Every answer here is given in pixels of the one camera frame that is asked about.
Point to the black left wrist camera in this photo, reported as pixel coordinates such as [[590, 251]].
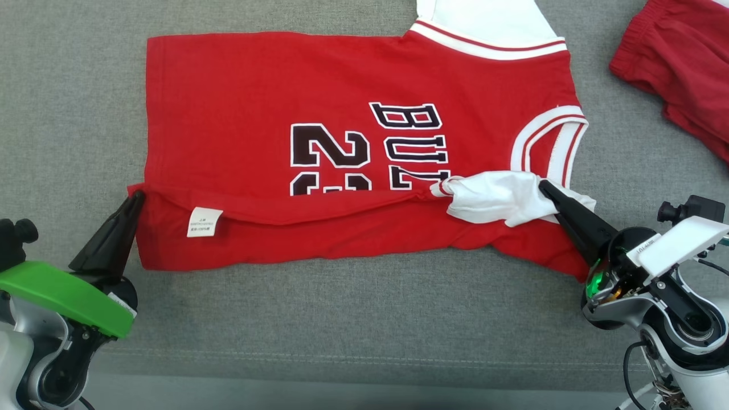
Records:
[[14, 239]]

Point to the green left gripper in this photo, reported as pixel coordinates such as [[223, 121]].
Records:
[[57, 290]]

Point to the red white basketball jersey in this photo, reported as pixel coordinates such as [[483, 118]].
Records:
[[228, 114]]

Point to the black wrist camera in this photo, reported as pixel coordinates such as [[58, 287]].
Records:
[[14, 239], [703, 208]]

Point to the red shorts with white stripes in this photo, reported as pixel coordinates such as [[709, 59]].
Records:
[[683, 68]]

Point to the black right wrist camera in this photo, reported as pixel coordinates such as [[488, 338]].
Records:
[[703, 208]]

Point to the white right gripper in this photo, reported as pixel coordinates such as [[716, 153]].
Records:
[[678, 245]]

